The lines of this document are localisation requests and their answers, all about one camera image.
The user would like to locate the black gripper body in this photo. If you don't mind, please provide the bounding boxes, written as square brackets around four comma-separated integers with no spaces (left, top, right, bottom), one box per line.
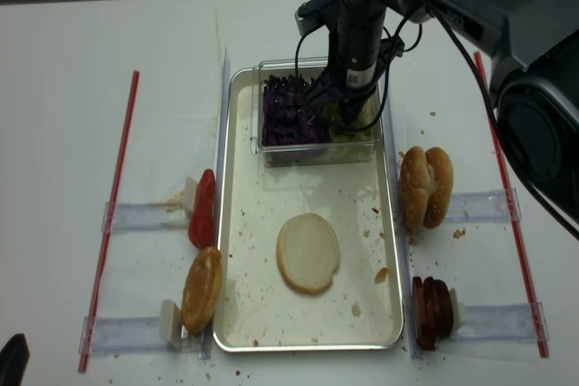
[327,0,396,101]

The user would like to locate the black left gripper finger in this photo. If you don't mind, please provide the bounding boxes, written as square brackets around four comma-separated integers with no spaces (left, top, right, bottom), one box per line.
[303,70,338,108]

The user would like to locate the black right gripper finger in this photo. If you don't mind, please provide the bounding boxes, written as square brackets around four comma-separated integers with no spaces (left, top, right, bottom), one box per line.
[339,98,365,129]

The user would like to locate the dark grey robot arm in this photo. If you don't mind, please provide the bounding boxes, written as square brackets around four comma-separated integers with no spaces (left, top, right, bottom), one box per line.
[296,0,578,218]

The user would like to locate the green lettuce in box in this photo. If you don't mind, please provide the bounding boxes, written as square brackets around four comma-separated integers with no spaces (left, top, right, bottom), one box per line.
[321,99,380,162]

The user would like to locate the tomato slice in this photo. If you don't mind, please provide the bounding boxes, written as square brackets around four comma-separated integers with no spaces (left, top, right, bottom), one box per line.
[188,168,215,249]

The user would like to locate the meat patty slices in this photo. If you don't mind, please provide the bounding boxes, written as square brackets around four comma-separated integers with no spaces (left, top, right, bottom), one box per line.
[412,277,454,351]

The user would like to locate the purple cabbage shreds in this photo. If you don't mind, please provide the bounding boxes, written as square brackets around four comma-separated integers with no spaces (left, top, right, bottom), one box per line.
[261,75,330,146]

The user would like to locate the clear plastic salad box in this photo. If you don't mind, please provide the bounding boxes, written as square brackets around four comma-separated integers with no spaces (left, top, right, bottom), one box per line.
[251,57,382,166]

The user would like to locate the sesame bun inner right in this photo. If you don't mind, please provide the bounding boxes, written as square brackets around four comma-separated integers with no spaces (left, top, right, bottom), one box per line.
[399,146,431,231]

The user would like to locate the sesame bun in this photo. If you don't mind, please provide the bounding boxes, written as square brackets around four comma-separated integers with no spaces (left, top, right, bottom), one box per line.
[399,146,431,231]
[423,147,453,229]

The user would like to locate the right red tape strip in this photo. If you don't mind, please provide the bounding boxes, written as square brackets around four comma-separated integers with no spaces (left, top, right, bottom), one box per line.
[472,51,551,359]

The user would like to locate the red tape strip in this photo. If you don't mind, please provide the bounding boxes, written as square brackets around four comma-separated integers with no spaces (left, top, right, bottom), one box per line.
[472,51,551,359]
[78,71,140,374]

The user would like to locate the left clear vertical divider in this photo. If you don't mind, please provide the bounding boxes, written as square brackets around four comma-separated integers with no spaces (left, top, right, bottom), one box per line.
[198,46,233,359]

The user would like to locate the clear vertical divider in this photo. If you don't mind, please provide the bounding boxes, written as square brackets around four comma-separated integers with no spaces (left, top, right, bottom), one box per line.
[198,46,233,359]
[382,90,420,361]

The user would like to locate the sesame bun outer right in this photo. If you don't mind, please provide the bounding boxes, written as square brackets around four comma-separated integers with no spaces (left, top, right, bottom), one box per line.
[423,147,453,229]

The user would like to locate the bottom bun half on tray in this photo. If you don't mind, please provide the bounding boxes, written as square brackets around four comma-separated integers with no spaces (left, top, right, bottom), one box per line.
[276,213,340,295]

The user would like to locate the right clear vertical divider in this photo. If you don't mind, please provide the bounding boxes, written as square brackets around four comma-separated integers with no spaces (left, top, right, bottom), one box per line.
[382,90,420,361]

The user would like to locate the white holder block upper left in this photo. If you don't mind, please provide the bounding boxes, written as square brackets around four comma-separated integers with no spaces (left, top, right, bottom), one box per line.
[182,177,198,218]

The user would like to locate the white holder block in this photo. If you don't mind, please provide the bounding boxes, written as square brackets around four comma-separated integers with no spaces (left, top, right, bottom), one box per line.
[449,287,464,336]
[159,299,182,351]
[182,177,198,218]

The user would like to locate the white metal tray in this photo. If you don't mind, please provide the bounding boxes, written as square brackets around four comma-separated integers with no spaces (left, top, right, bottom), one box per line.
[214,70,403,353]

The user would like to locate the white holder block lower right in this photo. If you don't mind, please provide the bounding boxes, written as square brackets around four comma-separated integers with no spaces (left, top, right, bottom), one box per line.
[449,287,464,336]

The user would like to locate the brown bun top left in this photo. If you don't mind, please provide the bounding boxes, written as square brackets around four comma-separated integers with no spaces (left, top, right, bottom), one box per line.
[181,247,223,334]

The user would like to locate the left red tape strip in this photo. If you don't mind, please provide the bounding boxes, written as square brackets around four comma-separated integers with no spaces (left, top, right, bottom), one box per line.
[78,71,140,374]

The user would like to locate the white holder block lower left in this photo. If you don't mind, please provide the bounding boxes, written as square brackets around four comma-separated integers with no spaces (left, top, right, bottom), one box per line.
[159,299,182,351]

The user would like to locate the black object bottom left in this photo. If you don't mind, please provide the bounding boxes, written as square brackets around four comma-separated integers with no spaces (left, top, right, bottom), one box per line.
[0,334,30,386]

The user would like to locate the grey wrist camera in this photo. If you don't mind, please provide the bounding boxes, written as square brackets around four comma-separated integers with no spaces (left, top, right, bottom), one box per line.
[295,0,340,36]

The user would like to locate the clear rail upper right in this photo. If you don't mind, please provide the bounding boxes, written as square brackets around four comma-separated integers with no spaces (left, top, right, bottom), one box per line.
[443,189,521,223]

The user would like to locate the clear rail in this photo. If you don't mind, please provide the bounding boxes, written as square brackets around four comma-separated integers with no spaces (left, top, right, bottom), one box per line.
[79,316,212,359]
[443,189,521,223]
[101,202,189,234]
[450,303,550,343]

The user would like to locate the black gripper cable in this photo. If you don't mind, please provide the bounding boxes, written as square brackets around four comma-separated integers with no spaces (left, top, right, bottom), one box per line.
[294,0,579,242]

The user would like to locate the clear rail upper left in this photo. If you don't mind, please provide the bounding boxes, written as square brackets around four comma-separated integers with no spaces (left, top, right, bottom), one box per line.
[101,202,189,234]

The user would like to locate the clear rail lower right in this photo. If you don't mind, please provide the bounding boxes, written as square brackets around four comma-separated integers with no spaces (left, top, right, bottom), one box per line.
[450,303,550,343]

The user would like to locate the clear rail lower left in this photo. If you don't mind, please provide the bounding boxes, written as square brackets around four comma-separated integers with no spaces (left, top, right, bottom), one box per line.
[79,316,212,359]

